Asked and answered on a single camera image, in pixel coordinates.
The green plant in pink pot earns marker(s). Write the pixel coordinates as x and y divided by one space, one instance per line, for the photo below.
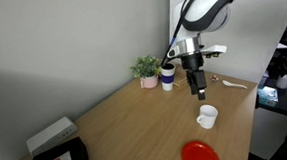
146 67

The white tumbler with blue band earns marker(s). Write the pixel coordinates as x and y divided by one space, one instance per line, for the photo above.
168 84

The black tray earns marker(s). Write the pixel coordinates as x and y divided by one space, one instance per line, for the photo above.
78 154

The small red white trinket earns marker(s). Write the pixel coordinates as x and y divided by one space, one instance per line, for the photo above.
213 78

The orange plate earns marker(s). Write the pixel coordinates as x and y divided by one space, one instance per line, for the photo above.
198 155

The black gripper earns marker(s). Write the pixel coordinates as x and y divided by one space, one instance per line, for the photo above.
192 61

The white rectangular box device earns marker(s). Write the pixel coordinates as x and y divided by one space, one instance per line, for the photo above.
49 136

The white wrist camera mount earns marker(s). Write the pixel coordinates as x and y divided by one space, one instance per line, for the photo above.
216 48

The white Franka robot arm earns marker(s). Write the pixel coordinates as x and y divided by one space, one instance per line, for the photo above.
209 6

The blue tissue box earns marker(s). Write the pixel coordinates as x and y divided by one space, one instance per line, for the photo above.
268 95

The wooden coaster stack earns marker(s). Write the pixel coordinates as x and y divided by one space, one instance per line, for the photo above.
180 81

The white spoon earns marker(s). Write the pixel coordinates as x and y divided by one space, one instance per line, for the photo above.
227 83

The white paper cup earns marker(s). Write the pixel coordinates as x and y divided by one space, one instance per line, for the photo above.
284 81

